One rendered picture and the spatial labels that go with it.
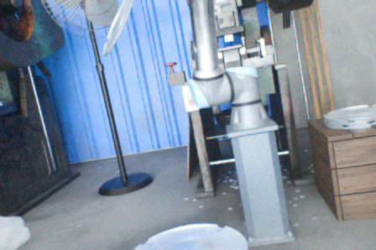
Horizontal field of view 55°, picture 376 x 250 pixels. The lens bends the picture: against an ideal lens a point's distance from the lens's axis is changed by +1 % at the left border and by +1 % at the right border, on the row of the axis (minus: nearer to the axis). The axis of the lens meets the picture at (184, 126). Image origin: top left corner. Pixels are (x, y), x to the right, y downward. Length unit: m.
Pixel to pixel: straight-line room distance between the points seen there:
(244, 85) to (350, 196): 0.62
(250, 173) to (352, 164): 0.40
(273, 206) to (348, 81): 2.22
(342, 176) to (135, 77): 2.34
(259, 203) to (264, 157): 0.18
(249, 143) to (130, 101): 2.25
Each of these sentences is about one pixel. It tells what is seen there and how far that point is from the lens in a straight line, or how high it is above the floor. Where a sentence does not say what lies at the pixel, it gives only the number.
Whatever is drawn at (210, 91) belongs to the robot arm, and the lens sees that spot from 1.31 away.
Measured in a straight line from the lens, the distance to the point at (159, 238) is 1.00.
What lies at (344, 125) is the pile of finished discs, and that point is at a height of 0.36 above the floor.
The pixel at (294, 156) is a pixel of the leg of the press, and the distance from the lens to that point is 1.99.
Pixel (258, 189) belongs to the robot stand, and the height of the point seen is 0.22.
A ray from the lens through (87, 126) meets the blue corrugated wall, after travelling 3.64.
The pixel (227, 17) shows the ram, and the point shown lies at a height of 0.95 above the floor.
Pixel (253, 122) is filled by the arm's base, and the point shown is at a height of 0.47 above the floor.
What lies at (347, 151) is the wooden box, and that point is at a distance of 1.54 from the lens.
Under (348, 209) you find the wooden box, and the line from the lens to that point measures 1.61.
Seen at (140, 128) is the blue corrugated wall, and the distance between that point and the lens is 3.50.
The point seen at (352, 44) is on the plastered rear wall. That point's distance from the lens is 3.50.
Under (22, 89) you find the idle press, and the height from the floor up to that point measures 0.79.
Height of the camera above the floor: 0.70
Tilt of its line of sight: 9 degrees down
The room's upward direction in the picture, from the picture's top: 11 degrees counter-clockwise
